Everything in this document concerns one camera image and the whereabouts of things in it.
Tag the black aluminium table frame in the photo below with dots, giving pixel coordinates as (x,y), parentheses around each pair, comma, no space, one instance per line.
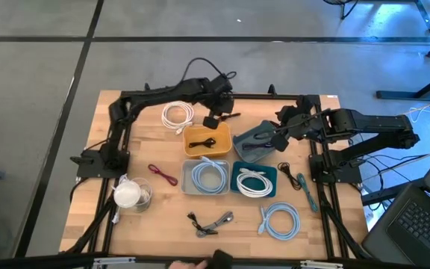
(260,96)

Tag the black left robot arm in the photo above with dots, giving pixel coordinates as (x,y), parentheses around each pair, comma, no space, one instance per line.
(155,93)

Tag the dark grey plastic bin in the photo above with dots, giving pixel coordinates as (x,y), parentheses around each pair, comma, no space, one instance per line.
(254,154)

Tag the black open laptop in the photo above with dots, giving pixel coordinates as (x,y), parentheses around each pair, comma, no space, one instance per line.
(416,228)

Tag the clear plastic cup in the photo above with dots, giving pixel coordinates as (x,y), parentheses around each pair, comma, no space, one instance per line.
(145,194)

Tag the yellow plastic bin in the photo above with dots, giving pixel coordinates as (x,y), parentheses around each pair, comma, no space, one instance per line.
(207,153)

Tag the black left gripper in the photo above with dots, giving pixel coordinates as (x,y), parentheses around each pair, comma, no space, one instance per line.
(221,98)

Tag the person's hand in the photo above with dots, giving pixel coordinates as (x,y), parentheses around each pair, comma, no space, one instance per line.
(187,265)

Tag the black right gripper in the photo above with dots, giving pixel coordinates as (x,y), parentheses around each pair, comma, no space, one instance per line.
(306,125)

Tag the teal plastic bin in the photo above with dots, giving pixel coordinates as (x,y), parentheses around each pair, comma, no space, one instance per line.
(254,181)

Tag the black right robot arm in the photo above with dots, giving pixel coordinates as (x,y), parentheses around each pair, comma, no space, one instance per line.
(371,121)

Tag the black desk leg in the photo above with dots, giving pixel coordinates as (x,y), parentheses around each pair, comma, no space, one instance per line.
(398,95)

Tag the light grey plastic bin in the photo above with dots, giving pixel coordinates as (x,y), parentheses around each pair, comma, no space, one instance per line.
(186,187)

